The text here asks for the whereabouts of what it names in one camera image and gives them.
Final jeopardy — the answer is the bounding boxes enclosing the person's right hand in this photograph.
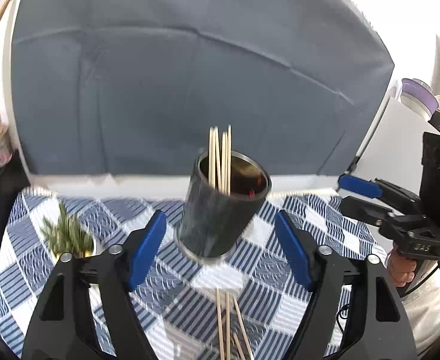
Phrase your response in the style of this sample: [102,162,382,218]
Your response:
[387,245,417,288]

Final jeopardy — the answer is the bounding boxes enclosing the dark cylindrical utensil holder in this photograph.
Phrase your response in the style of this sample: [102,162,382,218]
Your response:
[175,151,272,263]

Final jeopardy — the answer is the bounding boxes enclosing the chopsticks in holder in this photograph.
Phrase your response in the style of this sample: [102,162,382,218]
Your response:
[208,126,232,196]

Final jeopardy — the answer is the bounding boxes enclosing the green succulent plant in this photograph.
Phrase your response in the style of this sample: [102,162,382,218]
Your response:
[40,202,94,258]

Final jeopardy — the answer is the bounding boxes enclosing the grey backdrop board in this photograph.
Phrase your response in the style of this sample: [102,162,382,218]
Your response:
[11,0,394,176]

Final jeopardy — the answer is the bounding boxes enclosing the blue white patterned tablecloth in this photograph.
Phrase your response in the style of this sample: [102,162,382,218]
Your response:
[0,189,386,359]

